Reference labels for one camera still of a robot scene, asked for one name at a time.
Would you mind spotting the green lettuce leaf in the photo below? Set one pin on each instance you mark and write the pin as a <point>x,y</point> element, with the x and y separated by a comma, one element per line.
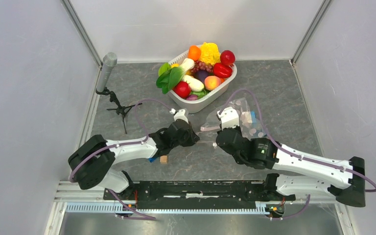
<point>200,94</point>

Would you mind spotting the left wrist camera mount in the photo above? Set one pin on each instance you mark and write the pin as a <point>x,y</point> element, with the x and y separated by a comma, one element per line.
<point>181,114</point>

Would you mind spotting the white and blue block stack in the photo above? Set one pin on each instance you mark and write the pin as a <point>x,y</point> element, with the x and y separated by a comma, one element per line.
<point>248,119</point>

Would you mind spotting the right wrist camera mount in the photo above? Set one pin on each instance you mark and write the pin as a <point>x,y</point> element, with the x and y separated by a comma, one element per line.
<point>229,118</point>

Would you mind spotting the grey microphone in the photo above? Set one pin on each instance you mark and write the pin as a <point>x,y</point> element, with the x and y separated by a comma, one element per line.
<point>110,60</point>

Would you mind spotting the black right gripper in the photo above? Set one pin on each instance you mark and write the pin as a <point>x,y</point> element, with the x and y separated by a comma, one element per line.
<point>236,129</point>

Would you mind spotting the red bell pepper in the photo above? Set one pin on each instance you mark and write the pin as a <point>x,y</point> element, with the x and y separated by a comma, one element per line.
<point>222,71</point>

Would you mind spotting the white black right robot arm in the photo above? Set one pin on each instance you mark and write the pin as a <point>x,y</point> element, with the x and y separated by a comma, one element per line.
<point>341,179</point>

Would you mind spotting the clear zip top bag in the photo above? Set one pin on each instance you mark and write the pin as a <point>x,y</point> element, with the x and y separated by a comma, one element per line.
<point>212,123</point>

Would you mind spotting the red tomato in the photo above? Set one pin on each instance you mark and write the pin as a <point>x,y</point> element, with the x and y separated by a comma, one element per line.
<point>182,89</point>

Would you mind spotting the tan wooden block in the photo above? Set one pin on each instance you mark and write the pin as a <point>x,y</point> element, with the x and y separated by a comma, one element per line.
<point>164,159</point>

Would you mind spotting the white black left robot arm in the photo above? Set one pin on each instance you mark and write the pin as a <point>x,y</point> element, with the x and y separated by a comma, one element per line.
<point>92,163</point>

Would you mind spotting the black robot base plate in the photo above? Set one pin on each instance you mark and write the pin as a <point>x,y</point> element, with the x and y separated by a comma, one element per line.
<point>237,194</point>

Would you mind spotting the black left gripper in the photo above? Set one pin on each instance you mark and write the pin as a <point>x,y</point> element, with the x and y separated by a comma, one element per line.
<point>193,137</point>

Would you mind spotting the red pomegranate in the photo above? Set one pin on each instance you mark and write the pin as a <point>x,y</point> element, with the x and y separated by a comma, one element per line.
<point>227,58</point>

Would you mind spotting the white plastic basket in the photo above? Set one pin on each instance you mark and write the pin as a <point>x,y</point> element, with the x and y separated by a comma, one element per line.
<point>198,105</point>

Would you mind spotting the yellow pink peach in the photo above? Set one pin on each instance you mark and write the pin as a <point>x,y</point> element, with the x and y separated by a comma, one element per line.
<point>212,82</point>

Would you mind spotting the purple onion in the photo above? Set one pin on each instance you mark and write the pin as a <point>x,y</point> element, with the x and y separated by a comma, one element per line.
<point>192,97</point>

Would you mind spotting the blue striped block stack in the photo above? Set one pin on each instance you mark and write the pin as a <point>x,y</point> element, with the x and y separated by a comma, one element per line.
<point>152,159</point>

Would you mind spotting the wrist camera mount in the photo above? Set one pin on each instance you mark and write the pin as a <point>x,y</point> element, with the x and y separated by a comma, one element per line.
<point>229,118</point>
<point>181,114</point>

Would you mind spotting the dark purple eggplant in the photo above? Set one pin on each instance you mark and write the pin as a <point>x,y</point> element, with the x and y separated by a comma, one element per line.
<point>201,75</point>

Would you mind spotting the aluminium frame rail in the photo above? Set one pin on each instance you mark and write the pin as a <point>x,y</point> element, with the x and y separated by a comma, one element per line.
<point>308,214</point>

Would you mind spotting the white radish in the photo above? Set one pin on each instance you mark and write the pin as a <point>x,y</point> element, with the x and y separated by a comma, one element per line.
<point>194,84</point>

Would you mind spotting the orange fruit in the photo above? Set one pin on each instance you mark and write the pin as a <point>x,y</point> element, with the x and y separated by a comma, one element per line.
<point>194,53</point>

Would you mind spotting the purple grapes bunch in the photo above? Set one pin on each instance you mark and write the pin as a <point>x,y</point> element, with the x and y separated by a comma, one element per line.
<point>199,65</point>

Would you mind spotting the green leafy bok choy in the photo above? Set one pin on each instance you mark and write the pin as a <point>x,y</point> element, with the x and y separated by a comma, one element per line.
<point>170,76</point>

